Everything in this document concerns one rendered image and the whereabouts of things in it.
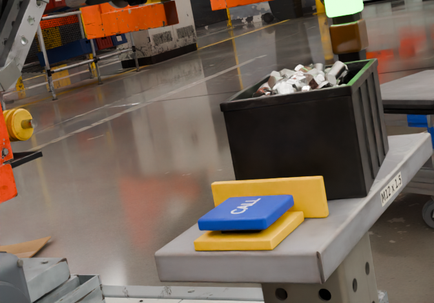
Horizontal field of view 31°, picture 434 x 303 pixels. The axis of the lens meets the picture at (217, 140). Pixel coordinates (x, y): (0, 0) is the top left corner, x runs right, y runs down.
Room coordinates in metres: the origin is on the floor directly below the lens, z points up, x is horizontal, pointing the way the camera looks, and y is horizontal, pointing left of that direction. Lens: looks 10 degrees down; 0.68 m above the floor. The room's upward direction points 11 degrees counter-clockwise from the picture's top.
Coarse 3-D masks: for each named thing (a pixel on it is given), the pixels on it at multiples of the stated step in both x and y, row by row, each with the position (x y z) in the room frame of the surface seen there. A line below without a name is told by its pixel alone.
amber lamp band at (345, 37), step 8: (336, 24) 1.03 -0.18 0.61; (344, 24) 1.02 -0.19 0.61; (352, 24) 1.02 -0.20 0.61; (360, 24) 1.02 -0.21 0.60; (336, 32) 1.03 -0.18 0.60; (344, 32) 1.02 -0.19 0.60; (352, 32) 1.02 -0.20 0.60; (360, 32) 1.02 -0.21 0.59; (336, 40) 1.03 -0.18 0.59; (344, 40) 1.02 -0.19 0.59; (352, 40) 1.02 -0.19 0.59; (360, 40) 1.02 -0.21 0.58; (336, 48) 1.03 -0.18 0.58; (344, 48) 1.02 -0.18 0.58; (352, 48) 1.02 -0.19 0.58; (360, 48) 1.01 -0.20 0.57
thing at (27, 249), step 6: (36, 240) 2.47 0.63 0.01; (42, 240) 2.45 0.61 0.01; (0, 246) 2.50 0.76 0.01; (6, 246) 2.48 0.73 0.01; (12, 246) 2.47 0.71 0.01; (18, 246) 2.45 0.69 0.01; (24, 246) 2.44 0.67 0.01; (30, 246) 2.42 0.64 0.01; (36, 246) 2.40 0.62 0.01; (42, 246) 2.39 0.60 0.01; (6, 252) 2.41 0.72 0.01; (12, 252) 2.39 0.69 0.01; (18, 252) 2.38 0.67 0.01; (24, 252) 2.36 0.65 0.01; (30, 252) 2.35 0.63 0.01; (36, 252) 2.35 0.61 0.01
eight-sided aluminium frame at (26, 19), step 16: (16, 0) 1.52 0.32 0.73; (32, 0) 1.50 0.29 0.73; (48, 0) 1.53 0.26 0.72; (16, 16) 1.51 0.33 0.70; (32, 16) 1.49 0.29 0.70; (0, 32) 1.47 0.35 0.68; (16, 32) 1.45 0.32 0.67; (32, 32) 1.48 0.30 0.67; (0, 48) 1.46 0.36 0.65; (16, 48) 1.43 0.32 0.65; (0, 64) 1.41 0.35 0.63; (16, 64) 1.43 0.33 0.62; (0, 80) 1.38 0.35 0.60; (16, 80) 1.42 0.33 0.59
